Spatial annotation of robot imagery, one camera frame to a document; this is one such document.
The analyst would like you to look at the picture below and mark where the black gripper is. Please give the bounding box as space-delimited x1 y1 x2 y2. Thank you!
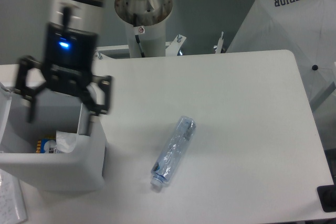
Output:
14 23 113 135

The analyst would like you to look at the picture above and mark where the clear plastic bag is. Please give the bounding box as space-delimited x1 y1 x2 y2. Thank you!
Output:
56 131 77 153

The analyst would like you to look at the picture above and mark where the clear crushed plastic bottle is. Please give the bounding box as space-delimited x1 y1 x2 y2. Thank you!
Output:
150 116 196 189

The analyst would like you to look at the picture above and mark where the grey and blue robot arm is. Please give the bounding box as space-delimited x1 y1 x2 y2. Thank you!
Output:
14 0 173 122

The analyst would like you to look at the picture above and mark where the white plastic trash can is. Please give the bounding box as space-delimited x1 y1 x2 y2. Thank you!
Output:
1 86 107 191

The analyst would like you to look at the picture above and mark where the yellow blue snack package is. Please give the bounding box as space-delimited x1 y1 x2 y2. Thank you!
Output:
35 137 57 154

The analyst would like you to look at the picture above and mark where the white notepad with writing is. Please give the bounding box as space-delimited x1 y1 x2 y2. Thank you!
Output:
1 170 27 223

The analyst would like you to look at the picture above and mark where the white umbrella with lettering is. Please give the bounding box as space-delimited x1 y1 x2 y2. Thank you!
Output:
227 0 335 106

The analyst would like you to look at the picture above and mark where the black device at edge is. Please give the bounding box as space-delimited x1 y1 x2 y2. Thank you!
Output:
317 185 335 212

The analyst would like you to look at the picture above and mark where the black cable on pedestal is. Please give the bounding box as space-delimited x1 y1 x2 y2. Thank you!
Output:
132 13 146 58

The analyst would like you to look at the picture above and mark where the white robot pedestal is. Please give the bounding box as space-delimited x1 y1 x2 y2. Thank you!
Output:
114 0 173 44

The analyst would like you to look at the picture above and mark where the white metal base bracket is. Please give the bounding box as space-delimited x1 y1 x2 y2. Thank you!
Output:
94 31 226 61

